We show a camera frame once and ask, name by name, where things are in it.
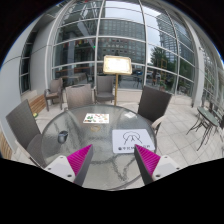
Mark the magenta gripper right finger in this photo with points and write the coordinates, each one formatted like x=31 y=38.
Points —
x=152 y=166

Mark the white mouse pad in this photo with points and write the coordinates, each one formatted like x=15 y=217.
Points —
x=125 y=140

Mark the right dark wicker chair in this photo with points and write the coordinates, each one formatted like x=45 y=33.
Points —
x=153 y=105

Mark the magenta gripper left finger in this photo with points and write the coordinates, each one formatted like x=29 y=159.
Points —
x=73 y=167

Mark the wooden bench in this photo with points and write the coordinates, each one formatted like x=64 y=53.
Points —
x=37 y=104

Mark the far middle wicker chair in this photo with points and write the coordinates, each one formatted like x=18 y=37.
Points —
x=103 y=90

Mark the grey wicker chair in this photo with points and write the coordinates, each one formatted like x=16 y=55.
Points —
x=25 y=129
x=79 y=95

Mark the right side glass table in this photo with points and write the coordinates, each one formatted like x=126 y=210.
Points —
x=207 y=120

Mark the middle grey wicker chair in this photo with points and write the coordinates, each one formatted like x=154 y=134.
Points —
x=79 y=95

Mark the colourful menu card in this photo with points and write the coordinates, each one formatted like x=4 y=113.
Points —
x=96 y=118

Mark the left grey wicker chair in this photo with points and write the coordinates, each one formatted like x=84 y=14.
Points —
x=25 y=129

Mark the round glass table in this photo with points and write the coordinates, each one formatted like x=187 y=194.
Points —
x=107 y=170

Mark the gold framed menu stand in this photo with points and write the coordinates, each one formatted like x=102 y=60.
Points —
x=117 y=65

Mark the far left wicker chair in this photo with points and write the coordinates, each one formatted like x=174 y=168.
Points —
x=54 y=92

